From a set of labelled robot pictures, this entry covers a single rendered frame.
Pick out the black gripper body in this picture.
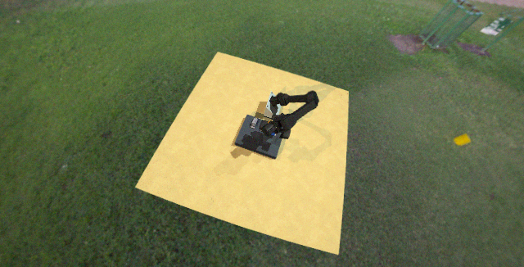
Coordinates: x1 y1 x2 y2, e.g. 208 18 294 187
259 120 291 139

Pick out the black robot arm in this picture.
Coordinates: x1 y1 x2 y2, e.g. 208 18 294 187
261 90 319 137

